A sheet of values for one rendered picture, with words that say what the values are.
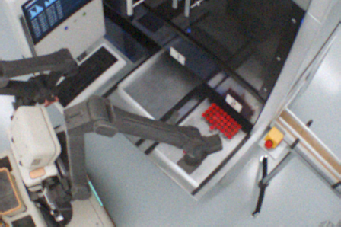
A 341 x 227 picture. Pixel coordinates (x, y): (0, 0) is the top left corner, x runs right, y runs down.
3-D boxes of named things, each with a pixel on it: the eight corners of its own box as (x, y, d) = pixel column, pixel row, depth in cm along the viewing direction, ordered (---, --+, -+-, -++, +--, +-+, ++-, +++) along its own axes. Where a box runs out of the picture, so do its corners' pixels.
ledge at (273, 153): (272, 126, 183) (274, 124, 181) (289, 141, 179) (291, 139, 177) (256, 145, 178) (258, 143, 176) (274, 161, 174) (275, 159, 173)
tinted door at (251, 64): (189, 34, 163) (199, -62, 111) (267, 100, 150) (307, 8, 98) (188, 35, 163) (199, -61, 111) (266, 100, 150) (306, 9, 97)
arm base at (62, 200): (44, 183, 130) (56, 210, 125) (53, 174, 127) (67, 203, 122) (58, 183, 137) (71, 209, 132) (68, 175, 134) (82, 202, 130)
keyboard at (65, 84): (103, 46, 208) (102, 43, 206) (119, 60, 204) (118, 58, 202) (50, 92, 194) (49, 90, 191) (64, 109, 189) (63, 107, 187)
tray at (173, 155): (206, 100, 186) (207, 97, 183) (246, 135, 178) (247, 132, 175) (155, 149, 174) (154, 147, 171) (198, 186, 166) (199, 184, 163)
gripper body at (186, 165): (208, 157, 144) (210, 150, 137) (188, 175, 140) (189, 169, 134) (195, 145, 146) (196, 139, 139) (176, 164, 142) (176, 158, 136)
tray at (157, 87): (168, 46, 200) (168, 43, 196) (207, 78, 192) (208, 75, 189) (118, 88, 187) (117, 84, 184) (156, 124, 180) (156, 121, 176)
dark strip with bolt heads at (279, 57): (247, 116, 170) (294, 1, 99) (254, 123, 168) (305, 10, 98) (246, 118, 169) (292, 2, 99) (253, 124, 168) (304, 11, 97)
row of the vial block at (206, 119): (202, 116, 182) (203, 111, 178) (231, 140, 177) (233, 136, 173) (199, 119, 181) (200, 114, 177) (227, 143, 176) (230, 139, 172)
